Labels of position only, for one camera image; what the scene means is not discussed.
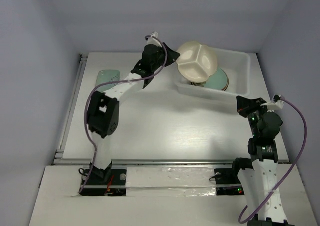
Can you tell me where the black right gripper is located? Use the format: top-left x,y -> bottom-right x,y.
236,94 -> 269,137

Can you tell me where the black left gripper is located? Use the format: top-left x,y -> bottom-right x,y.
151,42 -> 180,72

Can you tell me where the cream divided dish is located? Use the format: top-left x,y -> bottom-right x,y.
176,41 -> 218,83

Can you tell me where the light green rectangular dish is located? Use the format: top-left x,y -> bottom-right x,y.
95,69 -> 121,86

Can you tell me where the light green round plate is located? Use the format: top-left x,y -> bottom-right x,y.
204,68 -> 228,90

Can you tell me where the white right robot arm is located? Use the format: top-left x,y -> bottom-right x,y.
230,96 -> 289,226

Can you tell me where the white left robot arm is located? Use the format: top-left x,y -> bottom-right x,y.
84,43 -> 180,184

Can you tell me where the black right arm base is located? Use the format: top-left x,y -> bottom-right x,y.
211,158 -> 253,196

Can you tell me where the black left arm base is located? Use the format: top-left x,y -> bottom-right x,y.
78,165 -> 127,196

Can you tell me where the white plastic bin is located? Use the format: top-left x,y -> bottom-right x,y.
174,47 -> 251,104

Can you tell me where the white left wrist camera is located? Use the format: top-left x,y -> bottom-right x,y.
145,31 -> 161,46

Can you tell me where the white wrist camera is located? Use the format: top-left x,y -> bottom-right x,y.
145,31 -> 161,46
261,94 -> 285,111

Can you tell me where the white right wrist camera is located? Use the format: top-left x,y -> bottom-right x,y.
261,94 -> 285,111

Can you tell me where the aluminium frame rail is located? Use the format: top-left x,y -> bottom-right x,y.
53,52 -> 88,162

